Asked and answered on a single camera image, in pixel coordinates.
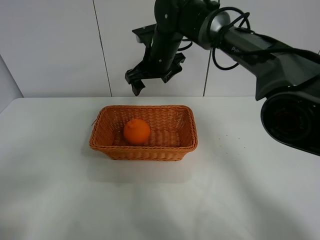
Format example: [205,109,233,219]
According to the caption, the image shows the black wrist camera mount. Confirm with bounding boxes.
[132,24,156,46]

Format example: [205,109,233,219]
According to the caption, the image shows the orange fruit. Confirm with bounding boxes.
[123,118,151,145]

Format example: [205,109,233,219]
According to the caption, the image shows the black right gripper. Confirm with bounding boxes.
[125,25,185,96]

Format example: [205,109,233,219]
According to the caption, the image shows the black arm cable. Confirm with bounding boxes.
[178,6,320,89]

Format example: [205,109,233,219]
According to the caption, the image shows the orange wicker basket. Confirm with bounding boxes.
[89,105,198,161]

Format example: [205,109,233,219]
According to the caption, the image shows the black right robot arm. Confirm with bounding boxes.
[125,0,320,155]

